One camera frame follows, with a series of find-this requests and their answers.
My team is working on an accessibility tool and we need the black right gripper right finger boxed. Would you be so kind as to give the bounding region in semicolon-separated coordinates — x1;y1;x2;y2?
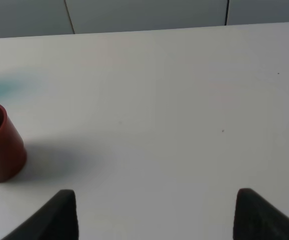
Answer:
232;188;289;240

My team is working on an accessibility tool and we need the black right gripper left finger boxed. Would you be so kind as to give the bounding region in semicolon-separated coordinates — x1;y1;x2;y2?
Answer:
4;189;79;240

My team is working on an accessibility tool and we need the red plastic cup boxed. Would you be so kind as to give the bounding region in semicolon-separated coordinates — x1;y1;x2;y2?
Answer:
0;105;27;183

